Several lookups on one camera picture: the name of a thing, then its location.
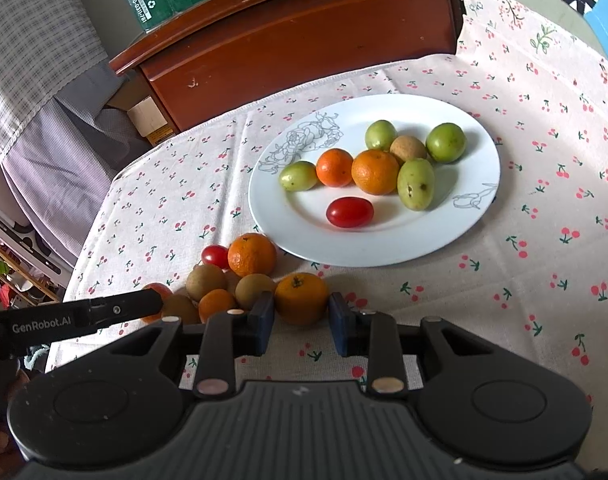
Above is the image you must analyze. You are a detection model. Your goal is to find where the cluttered wooden rack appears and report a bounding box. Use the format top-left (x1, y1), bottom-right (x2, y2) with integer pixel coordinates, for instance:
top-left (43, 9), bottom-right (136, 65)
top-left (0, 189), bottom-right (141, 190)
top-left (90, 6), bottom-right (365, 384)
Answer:
top-left (0, 232), bottom-right (64, 307)

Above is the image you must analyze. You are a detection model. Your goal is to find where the round red cherry tomato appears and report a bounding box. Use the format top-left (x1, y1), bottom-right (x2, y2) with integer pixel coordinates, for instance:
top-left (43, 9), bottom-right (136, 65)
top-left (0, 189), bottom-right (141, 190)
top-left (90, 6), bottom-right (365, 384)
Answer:
top-left (201, 244), bottom-right (231, 269)

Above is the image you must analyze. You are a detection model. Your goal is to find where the small orange mandarin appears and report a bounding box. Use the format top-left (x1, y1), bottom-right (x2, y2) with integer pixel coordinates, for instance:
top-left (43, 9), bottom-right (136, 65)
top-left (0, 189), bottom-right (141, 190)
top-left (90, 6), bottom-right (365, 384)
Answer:
top-left (199, 288), bottom-right (238, 324)
top-left (274, 272), bottom-right (331, 326)
top-left (227, 233), bottom-right (277, 278)
top-left (316, 148), bottom-right (355, 188)
top-left (351, 149), bottom-right (401, 196)
top-left (141, 282), bottom-right (175, 323)

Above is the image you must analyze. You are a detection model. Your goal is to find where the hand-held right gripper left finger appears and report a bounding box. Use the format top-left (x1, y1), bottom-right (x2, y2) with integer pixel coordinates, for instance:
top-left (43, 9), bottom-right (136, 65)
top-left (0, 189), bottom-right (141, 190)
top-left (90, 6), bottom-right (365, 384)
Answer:
top-left (104, 290), bottom-right (276, 399)

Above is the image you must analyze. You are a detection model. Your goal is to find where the oblong red cherry tomato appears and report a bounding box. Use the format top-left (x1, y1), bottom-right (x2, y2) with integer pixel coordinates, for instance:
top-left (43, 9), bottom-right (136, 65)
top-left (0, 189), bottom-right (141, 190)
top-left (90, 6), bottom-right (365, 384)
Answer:
top-left (326, 197), bottom-right (375, 229)

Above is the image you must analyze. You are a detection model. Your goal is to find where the pale purple cloth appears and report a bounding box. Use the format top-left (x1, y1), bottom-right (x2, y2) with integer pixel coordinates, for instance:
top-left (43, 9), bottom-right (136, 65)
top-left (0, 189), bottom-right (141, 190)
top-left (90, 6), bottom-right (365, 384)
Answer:
top-left (0, 67), bottom-right (155, 268)

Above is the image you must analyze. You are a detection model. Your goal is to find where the white floral plate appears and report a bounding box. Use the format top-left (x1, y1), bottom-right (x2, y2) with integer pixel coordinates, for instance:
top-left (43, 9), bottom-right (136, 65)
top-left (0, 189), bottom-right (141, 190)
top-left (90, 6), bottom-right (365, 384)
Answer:
top-left (248, 93), bottom-right (501, 267)

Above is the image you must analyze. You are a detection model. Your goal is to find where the brown wooden nightstand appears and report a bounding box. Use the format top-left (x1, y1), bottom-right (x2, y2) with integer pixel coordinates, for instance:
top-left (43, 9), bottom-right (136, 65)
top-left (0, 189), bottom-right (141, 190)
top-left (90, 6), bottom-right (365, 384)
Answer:
top-left (108, 0), bottom-right (467, 135)

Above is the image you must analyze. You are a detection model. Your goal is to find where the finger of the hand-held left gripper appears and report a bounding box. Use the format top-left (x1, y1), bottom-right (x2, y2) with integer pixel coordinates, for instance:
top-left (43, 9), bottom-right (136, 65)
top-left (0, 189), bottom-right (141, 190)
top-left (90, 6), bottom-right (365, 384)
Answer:
top-left (0, 290), bottom-right (165, 358)

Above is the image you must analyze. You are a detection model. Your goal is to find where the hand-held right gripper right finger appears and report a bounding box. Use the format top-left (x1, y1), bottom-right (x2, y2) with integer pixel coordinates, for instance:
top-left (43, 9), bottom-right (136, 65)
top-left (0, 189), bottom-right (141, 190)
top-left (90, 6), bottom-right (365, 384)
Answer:
top-left (328, 291), bottom-right (505, 396)

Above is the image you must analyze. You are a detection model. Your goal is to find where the checked white cloth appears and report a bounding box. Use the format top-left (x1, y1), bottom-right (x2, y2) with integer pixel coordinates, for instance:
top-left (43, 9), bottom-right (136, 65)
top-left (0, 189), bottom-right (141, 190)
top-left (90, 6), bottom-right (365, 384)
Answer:
top-left (0, 0), bottom-right (109, 161)

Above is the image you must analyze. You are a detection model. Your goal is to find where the oblong green jujube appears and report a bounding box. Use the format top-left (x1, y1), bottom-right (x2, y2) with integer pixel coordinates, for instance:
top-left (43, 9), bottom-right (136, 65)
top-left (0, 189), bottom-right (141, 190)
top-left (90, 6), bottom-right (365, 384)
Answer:
top-left (397, 158), bottom-right (435, 211)

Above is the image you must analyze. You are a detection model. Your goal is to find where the cherry print tablecloth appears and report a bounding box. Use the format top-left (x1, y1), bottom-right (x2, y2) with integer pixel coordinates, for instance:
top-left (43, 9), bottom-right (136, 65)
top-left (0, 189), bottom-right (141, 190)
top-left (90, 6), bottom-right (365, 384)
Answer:
top-left (44, 0), bottom-right (608, 480)

